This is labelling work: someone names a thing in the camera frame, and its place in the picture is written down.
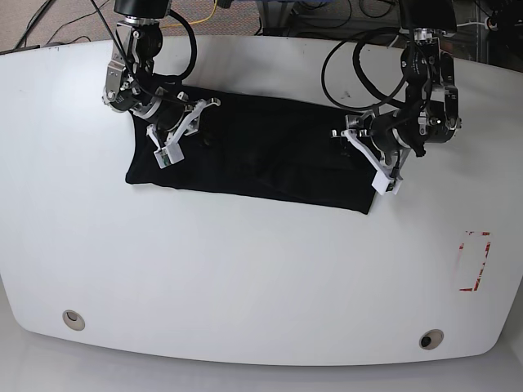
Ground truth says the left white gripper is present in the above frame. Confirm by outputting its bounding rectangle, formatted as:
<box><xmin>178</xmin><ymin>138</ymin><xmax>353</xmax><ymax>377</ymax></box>
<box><xmin>331</xmin><ymin>114</ymin><xmax>411</xmax><ymax>192</ymax></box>

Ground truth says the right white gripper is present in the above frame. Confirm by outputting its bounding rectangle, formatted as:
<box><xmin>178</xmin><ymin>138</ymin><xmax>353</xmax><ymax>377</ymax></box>
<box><xmin>146</xmin><ymin>98</ymin><xmax>221</xmax><ymax>162</ymax></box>

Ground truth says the black t-shirt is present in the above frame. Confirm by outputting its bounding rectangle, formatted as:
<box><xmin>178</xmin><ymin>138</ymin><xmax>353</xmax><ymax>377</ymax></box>
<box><xmin>125</xmin><ymin>87</ymin><xmax>376</xmax><ymax>214</ymax></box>

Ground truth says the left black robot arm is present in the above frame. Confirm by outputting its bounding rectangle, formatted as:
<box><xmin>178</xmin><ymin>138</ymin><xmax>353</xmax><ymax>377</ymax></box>
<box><xmin>325</xmin><ymin>1</ymin><xmax>462</xmax><ymax>195</ymax></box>

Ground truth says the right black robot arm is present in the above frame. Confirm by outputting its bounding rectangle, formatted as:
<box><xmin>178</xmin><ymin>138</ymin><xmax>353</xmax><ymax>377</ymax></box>
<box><xmin>102</xmin><ymin>1</ymin><xmax>221</xmax><ymax>168</ymax></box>

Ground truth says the red tape rectangle marking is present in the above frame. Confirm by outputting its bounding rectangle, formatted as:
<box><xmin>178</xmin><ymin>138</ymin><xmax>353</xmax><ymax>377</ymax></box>
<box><xmin>454</xmin><ymin>231</ymin><xmax>492</xmax><ymax>292</ymax></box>

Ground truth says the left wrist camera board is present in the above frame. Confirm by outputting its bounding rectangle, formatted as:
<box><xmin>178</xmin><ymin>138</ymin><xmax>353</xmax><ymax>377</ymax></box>
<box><xmin>386</xmin><ymin>179</ymin><xmax>402</xmax><ymax>194</ymax></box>

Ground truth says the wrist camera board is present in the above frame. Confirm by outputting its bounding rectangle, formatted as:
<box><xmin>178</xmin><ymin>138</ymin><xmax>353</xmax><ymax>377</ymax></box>
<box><xmin>386</xmin><ymin>179</ymin><xmax>402</xmax><ymax>194</ymax></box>
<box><xmin>154</xmin><ymin>149</ymin><xmax>172</xmax><ymax>169</ymax></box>

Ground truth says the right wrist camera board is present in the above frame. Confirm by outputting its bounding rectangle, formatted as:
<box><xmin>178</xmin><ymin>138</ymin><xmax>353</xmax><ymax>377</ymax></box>
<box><xmin>154</xmin><ymin>149</ymin><xmax>172</xmax><ymax>169</ymax></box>

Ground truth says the yellow cable on floor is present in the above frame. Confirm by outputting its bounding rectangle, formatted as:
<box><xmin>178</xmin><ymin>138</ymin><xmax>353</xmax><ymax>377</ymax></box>
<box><xmin>163</xmin><ymin>0</ymin><xmax>217</xmax><ymax>29</ymax></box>

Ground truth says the right table cable grommet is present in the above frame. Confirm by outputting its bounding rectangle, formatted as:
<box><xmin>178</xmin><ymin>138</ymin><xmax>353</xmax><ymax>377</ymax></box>
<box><xmin>419</xmin><ymin>329</ymin><xmax>444</xmax><ymax>350</ymax></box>

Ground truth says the table cable grommet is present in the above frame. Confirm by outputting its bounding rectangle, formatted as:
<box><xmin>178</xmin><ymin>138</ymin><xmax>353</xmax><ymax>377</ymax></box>
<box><xmin>62</xmin><ymin>310</ymin><xmax>86</xmax><ymax>332</ymax></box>
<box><xmin>419</xmin><ymin>329</ymin><xmax>444</xmax><ymax>350</ymax></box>

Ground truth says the black cable on floor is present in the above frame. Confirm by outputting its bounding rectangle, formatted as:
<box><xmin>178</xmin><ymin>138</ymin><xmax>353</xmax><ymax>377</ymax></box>
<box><xmin>16</xmin><ymin>0</ymin><xmax>111</xmax><ymax>48</ymax></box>

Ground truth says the left table cable grommet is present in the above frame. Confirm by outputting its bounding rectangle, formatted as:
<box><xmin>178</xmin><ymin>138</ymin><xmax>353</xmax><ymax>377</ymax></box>
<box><xmin>62</xmin><ymin>310</ymin><xmax>86</xmax><ymax>332</ymax></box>

